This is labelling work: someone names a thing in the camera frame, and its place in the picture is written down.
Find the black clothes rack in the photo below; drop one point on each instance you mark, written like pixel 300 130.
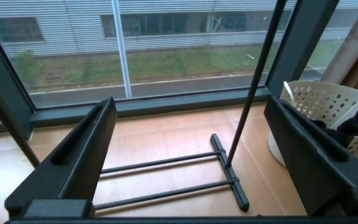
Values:
pixel 238 193

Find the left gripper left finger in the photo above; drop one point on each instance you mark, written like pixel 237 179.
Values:
pixel 73 168

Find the white laundry basket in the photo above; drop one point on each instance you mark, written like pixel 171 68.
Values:
pixel 322 99

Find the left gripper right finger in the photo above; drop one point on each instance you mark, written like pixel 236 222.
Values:
pixel 315 168

